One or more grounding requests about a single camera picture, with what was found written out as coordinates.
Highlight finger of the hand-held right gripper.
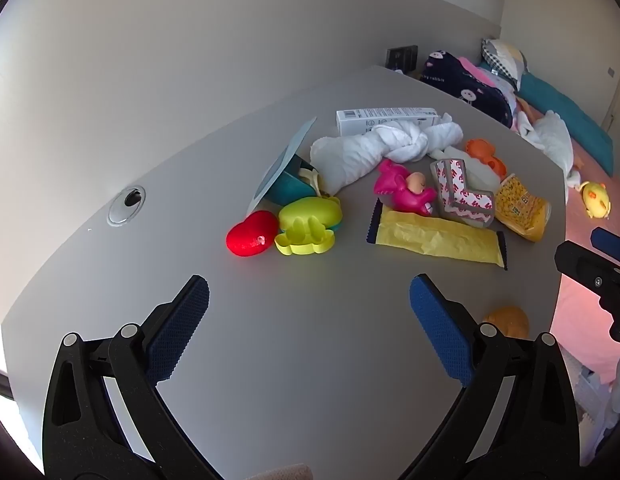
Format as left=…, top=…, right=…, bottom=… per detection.
left=591, top=227, right=620, bottom=262
left=555, top=240, right=620, bottom=347

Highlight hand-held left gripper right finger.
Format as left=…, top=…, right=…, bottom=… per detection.
left=397, top=273, right=584, bottom=480

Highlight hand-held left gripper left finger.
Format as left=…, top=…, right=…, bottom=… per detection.
left=41, top=274, right=226, bottom=480

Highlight grey foam block red print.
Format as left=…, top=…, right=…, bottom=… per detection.
left=430, top=157, right=496, bottom=228

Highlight pink bedsheet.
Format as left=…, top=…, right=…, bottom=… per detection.
left=550, top=135, right=620, bottom=377

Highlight yellow chick plush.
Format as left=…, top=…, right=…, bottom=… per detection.
left=576, top=180, right=613, bottom=220

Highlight orange ball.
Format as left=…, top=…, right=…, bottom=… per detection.
left=482, top=306, right=531, bottom=340

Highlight yellow snack wrapper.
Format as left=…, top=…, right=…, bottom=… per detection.
left=365, top=199, right=509, bottom=271

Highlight yellow corn snack packet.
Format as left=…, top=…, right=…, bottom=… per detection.
left=494, top=173, right=552, bottom=244

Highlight red heart toy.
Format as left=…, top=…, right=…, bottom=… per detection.
left=226, top=211, right=280, bottom=257

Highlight white cloth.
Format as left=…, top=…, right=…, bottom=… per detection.
left=515, top=109, right=582, bottom=204

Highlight cream ribbed foam sponge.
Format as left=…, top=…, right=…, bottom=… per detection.
left=462, top=155, right=502, bottom=192

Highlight pink dinosaur toy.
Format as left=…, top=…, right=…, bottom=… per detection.
left=374, top=159, right=437, bottom=217

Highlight yellow toy mould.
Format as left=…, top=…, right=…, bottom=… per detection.
left=274, top=217, right=335, bottom=256

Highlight orange plastic toy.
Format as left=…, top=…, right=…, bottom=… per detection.
left=464, top=138, right=508, bottom=179

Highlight lime green toy mould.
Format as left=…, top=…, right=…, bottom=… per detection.
left=278, top=196, right=343, bottom=233

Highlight white knotted towel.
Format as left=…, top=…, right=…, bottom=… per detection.
left=310, top=112, right=463, bottom=195

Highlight navy printed blanket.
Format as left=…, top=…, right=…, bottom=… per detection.
left=420, top=51, right=516, bottom=129

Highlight checked pillow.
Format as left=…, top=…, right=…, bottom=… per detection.
left=481, top=37, right=528, bottom=89

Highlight white carton box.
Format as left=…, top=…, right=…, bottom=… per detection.
left=336, top=107, right=441, bottom=137

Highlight pink cloth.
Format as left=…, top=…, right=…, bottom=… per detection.
left=459, top=56, right=496, bottom=85

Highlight silver desk cable grommet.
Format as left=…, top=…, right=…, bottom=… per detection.
left=107, top=186, right=146, bottom=226

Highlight dark wall socket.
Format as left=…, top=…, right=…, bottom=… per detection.
left=386, top=45, right=419, bottom=72

